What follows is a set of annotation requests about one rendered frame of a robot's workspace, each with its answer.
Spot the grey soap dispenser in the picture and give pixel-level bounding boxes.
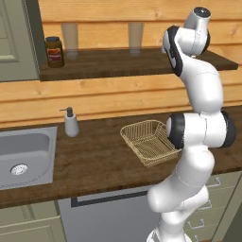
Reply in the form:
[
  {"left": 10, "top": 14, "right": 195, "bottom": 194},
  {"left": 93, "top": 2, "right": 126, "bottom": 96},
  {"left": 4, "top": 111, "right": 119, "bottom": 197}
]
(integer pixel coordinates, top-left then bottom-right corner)
[{"left": 59, "top": 106, "right": 80, "bottom": 138}]

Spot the grey-green drawer front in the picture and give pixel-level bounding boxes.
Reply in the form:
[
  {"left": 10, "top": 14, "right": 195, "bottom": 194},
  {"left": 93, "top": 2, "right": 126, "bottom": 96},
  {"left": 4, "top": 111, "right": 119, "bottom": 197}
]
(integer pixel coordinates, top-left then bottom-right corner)
[
  {"left": 197, "top": 186, "right": 238, "bottom": 215},
  {"left": 206, "top": 169, "right": 242, "bottom": 195},
  {"left": 183, "top": 225, "right": 223, "bottom": 242},
  {"left": 185, "top": 206, "right": 231, "bottom": 233}
]

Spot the brown jar with dark lid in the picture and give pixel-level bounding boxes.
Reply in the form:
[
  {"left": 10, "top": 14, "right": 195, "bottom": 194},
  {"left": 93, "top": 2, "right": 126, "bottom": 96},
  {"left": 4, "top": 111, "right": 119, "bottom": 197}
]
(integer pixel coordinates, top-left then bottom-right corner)
[{"left": 44, "top": 36, "right": 65, "bottom": 69}]

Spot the tan wire basket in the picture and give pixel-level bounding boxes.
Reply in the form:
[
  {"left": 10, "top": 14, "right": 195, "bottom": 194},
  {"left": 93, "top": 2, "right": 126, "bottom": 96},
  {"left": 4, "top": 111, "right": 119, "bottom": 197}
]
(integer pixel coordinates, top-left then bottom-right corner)
[{"left": 119, "top": 119, "right": 182, "bottom": 168}]

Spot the grey-green wall cabinet door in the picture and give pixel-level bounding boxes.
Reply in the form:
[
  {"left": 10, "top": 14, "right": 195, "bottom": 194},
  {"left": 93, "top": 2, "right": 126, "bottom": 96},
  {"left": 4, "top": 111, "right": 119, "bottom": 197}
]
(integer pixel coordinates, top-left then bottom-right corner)
[{"left": 0, "top": 0, "right": 41, "bottom": 83}]

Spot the dark wooden shelf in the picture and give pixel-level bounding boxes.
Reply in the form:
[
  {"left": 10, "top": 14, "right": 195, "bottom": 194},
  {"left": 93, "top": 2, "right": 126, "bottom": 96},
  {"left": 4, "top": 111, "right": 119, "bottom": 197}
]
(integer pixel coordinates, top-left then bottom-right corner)
[{"left": 39, "top": 46, "right": 240, "bottom": 82}]

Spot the grey dishwasher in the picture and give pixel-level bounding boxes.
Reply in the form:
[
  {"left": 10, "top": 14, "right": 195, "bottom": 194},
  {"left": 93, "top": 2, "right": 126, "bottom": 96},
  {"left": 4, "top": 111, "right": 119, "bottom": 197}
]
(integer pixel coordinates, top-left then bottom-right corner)
[{"left": 57, "top": 185, "right": 163, "bottom": 242}]

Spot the grey steel sink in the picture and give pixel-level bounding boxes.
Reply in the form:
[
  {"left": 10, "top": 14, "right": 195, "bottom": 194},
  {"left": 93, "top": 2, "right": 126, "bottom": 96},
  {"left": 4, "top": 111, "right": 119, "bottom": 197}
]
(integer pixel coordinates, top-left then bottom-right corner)
[{"left": 0, "top": 126, "right": 59, "bottom": 191}]

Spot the grey-green base cabinet door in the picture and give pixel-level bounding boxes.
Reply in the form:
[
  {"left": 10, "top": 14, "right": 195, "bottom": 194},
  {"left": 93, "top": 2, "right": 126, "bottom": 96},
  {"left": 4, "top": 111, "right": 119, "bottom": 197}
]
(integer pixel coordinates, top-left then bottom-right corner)
[{"left": 0, "top": 200, "right": 68, "bottom": 242}]

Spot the black dishwasher handle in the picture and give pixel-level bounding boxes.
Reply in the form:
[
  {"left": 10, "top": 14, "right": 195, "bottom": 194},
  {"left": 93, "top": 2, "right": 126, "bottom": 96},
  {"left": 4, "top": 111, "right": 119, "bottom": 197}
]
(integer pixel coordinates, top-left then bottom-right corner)
[{"left": 70, "top": 189, "right": 151, "bottom": 209}]

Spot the clear drinking glass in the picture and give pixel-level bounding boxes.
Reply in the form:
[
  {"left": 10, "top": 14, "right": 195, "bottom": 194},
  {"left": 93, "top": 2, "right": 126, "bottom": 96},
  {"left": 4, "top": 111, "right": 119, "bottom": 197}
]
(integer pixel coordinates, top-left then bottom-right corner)
[
  {"left": 60, "top": 22, "right": 79, "bottom": 59},
  {"left": 127, "top": 22, "right": 145, "bottom": 55}
]

